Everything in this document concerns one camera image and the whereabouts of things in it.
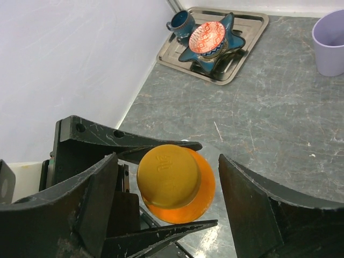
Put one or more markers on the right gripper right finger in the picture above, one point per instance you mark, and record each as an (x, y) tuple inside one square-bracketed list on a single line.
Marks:
[(268, 219)]

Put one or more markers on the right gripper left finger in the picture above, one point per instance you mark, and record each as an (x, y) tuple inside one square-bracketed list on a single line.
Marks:
[(67, 219)]

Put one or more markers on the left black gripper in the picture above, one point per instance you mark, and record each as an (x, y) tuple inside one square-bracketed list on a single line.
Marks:
[(80, 143)]

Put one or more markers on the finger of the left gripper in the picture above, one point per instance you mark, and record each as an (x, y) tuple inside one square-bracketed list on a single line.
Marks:
[(152, 240)]

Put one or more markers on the orange juice bottle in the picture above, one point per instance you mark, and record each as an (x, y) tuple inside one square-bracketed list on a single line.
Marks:
[(197, 207)]

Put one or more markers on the orange bottle cap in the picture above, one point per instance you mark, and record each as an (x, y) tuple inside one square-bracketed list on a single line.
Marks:
[(168, 177)]

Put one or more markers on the dark blue teacup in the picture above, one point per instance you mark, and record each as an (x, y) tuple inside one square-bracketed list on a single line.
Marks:
[(182, 24)]

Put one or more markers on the red patterned bowl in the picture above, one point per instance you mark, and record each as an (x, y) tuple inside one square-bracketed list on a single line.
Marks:
[(208, 39)]

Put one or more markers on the blue star-shaped dish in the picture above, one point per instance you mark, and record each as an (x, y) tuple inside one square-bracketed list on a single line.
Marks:
[(232, 43)]

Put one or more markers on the metal tray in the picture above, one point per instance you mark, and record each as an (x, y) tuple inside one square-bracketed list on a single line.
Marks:
[(249, 25)]

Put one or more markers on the lavender plastic cup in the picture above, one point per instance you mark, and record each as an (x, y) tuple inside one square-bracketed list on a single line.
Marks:
[(327, 35)]

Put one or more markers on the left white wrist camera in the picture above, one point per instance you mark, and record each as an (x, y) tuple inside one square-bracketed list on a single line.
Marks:
[(19, 180)]

